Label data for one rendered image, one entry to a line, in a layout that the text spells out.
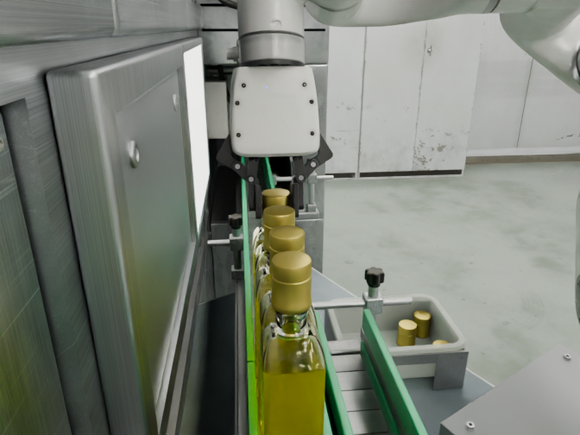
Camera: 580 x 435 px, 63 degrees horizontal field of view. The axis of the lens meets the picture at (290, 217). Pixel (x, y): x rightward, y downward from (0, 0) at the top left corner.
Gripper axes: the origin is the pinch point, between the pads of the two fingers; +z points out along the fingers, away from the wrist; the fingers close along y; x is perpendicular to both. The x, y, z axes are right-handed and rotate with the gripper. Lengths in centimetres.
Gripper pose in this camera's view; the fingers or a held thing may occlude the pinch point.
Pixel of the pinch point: (276, 200)
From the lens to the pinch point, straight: 56.7
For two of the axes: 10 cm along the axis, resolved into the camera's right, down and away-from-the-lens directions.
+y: 10.0, -0.4, 0.9
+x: -0.9, -1.2, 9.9
